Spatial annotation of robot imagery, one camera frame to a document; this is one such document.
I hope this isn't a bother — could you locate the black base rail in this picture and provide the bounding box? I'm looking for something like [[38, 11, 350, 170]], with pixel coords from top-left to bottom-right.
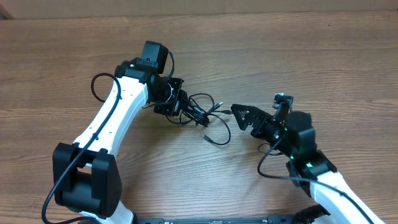
[[137, 215, 296, 224]]

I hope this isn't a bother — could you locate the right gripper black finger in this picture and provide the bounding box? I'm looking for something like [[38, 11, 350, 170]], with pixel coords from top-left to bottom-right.
[[233, 110, 257, 131], [231, 104, 264, 120]]

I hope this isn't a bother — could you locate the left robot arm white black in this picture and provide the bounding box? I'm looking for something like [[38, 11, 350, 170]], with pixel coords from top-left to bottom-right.
[[42, 41, 185, 223]]

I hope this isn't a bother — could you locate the black usb cable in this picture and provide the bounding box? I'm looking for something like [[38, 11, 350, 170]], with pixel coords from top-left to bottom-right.
[[164, 92, 233, 146]]

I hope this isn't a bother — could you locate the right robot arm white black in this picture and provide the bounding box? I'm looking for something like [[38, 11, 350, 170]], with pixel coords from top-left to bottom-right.
[[231, 103, 382, 223]]

